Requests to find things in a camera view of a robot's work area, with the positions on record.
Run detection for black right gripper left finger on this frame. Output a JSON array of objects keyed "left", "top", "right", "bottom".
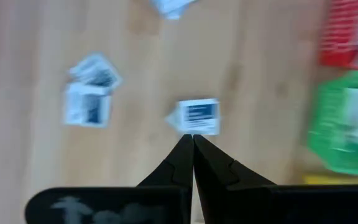
[{"left": 138, "top": 134, "right": 195, "bottom": 224}]

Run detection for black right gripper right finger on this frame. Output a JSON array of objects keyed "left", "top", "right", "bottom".
[{"left": 193, "top": 134, "right": 275, "bottom": 224}]

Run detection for white navy wipe packet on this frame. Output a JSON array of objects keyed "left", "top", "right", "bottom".
[
  {"left": 165, "top": 98, "right": 221, "bottom": 137},
  {"left": 68, "top": 52, "right": 123, "bottom": 91},
  {"left": 63, "top": 82, "right": 112, "bottom": 129}
]

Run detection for yellow plastic basket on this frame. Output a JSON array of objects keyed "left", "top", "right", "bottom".
[{"left": 302, "top": 172, "right": 358, "bottom": 186}]

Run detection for green plastic basket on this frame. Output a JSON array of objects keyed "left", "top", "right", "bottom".
[{"left": 306, "top": 70, "right": 358, "bottom": 177}]

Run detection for red plastic basket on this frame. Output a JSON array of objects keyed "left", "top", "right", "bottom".
[{"left": 318, "top": 0, "right": 358, "bottom": 73}]

